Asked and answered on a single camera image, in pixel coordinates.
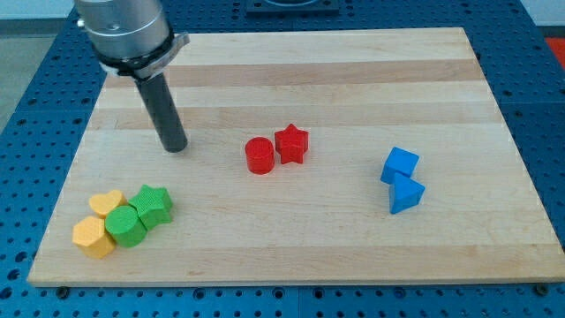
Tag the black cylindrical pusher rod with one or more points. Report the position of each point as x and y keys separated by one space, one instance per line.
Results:
x=156 y=96

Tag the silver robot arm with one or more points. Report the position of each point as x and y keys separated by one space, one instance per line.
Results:
x=133 y=38

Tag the green star block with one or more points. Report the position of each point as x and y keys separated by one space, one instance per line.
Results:
x=153 y=205

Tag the red cylinder block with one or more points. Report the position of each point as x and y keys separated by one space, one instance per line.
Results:
x=260 y=156

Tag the yellow heart block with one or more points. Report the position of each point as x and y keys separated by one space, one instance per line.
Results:
x=103 y=203

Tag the green cylinder block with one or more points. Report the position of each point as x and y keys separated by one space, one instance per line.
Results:
x=125 y=226

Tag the red star block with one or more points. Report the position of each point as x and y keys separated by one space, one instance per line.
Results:
x=291 y=144

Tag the yellow hexagon block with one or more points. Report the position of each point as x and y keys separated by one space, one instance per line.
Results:
x=91 y=237

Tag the wooden board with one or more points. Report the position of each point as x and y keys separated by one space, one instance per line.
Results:
x=358 y=93

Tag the blue cube block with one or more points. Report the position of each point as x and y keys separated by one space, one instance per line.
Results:
x=399 y=161

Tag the blue triangle block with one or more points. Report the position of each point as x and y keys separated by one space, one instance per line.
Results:
x=404 y=193

